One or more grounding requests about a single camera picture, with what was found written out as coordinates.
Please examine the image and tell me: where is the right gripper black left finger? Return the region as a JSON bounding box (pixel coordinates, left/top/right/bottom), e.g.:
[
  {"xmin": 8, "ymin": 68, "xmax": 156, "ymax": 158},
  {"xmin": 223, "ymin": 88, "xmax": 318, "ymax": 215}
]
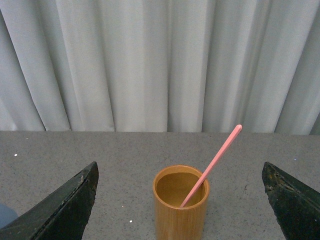
[{"xmin": 0, "ymin": 161, "xmax": 99, "ymax": 240}]

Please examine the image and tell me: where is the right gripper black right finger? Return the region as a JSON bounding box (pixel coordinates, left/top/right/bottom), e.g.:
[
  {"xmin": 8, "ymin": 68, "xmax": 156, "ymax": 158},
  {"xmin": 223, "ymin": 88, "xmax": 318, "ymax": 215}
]
[{"xmin": 261, "ymin": 162, "xmax": 320, "ymax": 240}]

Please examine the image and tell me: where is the pink chopstick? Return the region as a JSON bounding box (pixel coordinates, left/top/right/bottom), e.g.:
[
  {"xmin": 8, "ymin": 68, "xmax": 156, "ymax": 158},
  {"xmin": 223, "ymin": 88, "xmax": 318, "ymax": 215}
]
[{"xmin": 179, "ymin": 124, "xmax": 243, "ymax": 208}]

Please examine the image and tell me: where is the round bamboo chopstick holder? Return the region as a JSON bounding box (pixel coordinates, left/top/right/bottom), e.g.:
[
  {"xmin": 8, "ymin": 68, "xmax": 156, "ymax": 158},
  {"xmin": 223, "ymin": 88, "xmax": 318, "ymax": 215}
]
[{"xmin": 152, "ymin": 165, "xmax": 210, "ymax": 240}]

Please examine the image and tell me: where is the white pleated curtain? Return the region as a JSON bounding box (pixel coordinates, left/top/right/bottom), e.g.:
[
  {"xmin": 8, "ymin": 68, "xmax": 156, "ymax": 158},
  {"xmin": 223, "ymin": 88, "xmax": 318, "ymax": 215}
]
[{"xmin": 0, "ymin": 0, "xmax": 320, "ymax": 135}]

